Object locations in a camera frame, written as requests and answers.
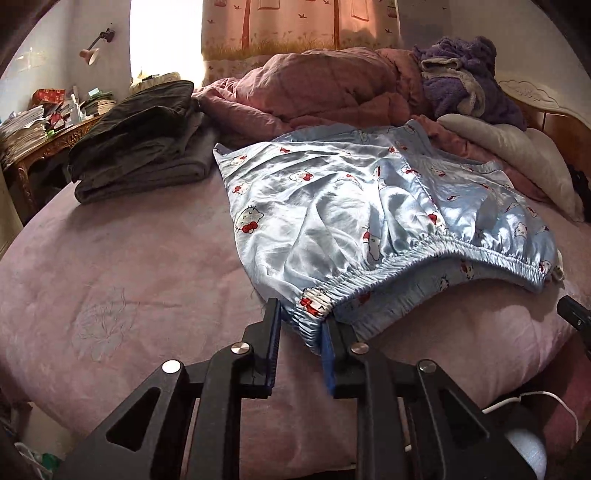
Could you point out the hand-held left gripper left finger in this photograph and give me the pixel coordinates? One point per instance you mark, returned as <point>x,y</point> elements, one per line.
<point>272,350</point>

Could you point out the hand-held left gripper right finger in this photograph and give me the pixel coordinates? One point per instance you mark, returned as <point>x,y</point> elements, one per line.
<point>328,364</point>

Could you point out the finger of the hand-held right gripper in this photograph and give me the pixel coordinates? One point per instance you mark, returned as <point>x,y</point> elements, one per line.
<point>577,314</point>

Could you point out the light blue printed satin pants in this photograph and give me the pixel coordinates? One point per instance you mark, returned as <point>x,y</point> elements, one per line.
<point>323,207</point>

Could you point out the white round object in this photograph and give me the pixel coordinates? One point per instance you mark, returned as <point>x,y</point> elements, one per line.
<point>526,454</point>

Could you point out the light grey pillow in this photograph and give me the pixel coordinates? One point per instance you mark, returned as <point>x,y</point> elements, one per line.
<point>521,157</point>

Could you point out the wooden bed headboard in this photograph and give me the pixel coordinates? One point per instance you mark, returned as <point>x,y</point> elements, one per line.
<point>554,120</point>

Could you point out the grey folded garment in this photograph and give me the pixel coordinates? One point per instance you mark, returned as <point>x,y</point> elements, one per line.
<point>161,170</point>

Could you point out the purple fleece robe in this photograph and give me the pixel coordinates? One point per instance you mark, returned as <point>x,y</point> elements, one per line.
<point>461,92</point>

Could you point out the dark olive folded garment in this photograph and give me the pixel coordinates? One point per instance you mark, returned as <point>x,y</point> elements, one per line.
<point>134,124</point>

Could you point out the pink quilt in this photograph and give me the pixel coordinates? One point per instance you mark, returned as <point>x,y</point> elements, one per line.
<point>323,87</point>

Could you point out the stack of books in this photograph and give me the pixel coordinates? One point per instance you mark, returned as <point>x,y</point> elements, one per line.
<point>99,104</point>

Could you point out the carved wooden desk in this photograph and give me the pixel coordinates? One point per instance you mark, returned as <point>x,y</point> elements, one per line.
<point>51,143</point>

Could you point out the pink tree print curtain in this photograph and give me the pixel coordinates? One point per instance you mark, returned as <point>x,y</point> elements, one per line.
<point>300,27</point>

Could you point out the stack of papers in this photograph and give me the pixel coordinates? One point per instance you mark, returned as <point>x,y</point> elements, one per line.
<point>21,134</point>

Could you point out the pink wall lamp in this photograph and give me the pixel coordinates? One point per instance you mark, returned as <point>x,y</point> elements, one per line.
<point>90,54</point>

